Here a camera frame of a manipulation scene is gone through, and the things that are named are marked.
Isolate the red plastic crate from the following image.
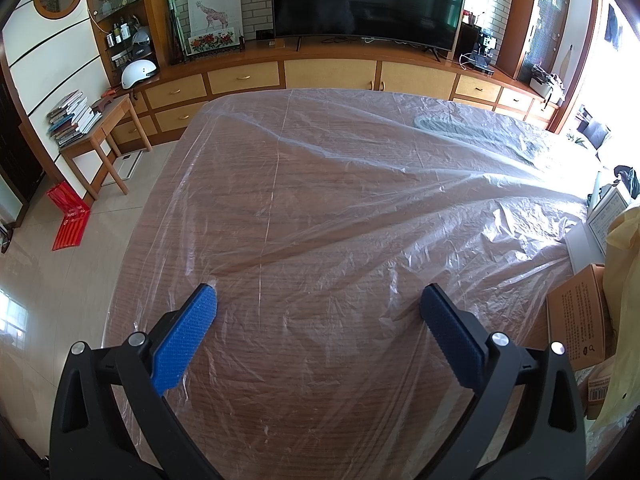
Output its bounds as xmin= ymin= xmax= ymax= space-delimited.
xmin=47 ymin=182 xmax=90 ymax=252

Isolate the black coffee machine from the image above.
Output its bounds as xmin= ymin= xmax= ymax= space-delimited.
xmin=466 ymin=32 xmax=497 ymax=75

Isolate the small wooden side table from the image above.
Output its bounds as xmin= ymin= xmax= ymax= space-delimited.
xmin=60 ymin=94 xmax=152 ymax=200

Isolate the stack of books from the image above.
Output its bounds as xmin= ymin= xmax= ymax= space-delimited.
xmin=47 ymin=90 xmax=102 ymax=148

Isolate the white framed certificate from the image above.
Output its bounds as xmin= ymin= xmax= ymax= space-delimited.
xmin=587 ymin=183 xmax=631 ymax=255

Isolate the white helmet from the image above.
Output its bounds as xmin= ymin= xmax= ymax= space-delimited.
xmin=120 ymin=60 xmax=157 ymax=90

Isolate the giraffe picture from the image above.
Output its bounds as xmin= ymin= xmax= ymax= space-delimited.
xmin=188 ymin=0 xmax=244 ymax=38

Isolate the yellow paper bag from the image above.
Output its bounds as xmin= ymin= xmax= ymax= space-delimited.
xmin=596 ymin=207 xmax=640 ymax=427

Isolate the flower picture frame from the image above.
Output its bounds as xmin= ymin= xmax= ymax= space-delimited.
xmin=189 ymin=28 xmax=236 ymax=54

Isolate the black flat screen television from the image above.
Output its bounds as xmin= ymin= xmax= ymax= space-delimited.
xmin=272 ymin=0 xmax=463 ymax=51

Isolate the brown cardboard box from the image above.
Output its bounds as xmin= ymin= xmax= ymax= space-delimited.
xmin=544 ymin=264 xmax=617 ymax=372

